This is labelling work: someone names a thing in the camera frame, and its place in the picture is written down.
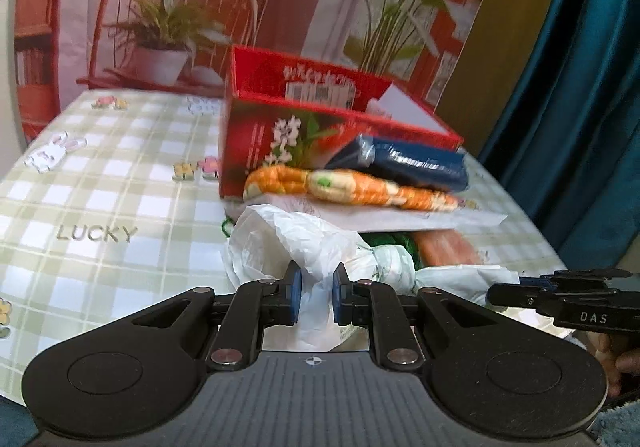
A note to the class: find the white plastic bag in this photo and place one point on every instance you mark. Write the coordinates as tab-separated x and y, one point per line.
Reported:
280	237

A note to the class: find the green checked tablecloth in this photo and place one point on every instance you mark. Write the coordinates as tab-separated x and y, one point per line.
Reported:
125	177

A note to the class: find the teal fuzzy cloth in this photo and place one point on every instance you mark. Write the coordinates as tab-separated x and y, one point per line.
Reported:
620	427

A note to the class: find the printed wall cloth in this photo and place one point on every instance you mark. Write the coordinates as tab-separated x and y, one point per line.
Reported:
300	2

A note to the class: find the red cardboard box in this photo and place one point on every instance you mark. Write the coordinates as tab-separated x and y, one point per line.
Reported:
250	137

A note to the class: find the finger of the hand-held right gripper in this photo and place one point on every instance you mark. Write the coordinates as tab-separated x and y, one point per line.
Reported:
585	279
515	295

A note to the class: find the white face mask packet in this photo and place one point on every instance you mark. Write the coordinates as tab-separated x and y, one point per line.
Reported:
400	220

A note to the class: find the person's right hand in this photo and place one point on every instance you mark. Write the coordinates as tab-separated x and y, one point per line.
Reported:
627	367

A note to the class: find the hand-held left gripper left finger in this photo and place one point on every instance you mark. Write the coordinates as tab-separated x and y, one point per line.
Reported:
295	294

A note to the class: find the orange plastic packet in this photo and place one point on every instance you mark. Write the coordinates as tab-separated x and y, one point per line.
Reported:
445	247

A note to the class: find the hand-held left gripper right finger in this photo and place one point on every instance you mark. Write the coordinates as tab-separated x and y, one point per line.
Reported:
340	296

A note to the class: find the green cloth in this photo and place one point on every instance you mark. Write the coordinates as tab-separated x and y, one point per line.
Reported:
400	242

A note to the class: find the white bag with green print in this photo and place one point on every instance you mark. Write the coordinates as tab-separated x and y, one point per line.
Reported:
395	267

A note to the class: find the teal curtain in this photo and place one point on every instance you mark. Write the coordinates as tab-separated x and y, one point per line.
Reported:
575	102

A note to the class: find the dark blue plastic packet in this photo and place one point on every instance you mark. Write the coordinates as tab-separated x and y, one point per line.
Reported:
420	164

